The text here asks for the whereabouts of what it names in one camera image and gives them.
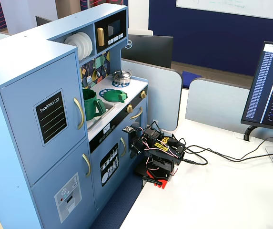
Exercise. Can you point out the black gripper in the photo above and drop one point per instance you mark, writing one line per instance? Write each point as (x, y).
(135, 146)

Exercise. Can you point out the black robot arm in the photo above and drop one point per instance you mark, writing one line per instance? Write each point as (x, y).
(154, 134)

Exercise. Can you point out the steel pot with lid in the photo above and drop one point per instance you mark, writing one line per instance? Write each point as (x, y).
(122, 77)

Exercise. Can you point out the blue dishwasher door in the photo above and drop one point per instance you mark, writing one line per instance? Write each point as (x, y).
(98, 167)

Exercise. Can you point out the red table clamp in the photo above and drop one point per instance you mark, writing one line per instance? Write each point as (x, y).
(162, 183)

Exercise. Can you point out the gold stove knob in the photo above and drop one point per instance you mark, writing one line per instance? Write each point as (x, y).
(129, 108)
(143, 95)

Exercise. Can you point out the grey sink basin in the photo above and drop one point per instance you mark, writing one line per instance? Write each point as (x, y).
(108, 107)

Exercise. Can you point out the green plastic pitcher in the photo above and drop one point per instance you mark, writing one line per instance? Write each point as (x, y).
(89, 109)

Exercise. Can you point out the grey desk divider panel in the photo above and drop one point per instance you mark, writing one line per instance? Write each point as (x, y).
(160, 90)
(212, 102)

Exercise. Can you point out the ice dispenser fridge door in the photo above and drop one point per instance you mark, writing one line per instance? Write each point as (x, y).
(55, 171)

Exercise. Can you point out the steel slotted spatula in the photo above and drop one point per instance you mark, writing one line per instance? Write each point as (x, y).
(89, 80)

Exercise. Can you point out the steel ladle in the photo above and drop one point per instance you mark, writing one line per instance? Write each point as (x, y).
(98, 74)

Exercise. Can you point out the steel spoon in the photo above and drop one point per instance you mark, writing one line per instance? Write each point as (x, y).
(104, 69)

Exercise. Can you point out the blue seat cushion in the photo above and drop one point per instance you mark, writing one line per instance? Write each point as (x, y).
(191, 77)

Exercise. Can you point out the black Dell monitor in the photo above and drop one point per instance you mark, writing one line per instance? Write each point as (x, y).
(150, 50)

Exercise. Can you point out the black monitor stand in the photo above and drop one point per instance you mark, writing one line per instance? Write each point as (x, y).
(248, 132)

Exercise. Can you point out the white toy plate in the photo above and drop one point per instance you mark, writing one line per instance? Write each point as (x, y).
(90, 45)
(84, 46)
(73, 43)

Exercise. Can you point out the shopping list fridge door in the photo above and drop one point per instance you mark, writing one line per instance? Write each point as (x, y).
(14, 133)

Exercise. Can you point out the blue toy kitchen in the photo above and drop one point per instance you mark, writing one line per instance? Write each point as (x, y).
(19, 71)

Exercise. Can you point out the lit computer monitor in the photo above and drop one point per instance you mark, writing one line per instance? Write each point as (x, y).
(265, 83)

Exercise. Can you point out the small black monitor back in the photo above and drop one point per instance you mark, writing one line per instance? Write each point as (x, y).
(42, 21)

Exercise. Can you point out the whiteboard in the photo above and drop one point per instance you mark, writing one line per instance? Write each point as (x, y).
(222, 7)

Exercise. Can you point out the small wrist camera board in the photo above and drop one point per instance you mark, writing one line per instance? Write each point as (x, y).
(128, 129)

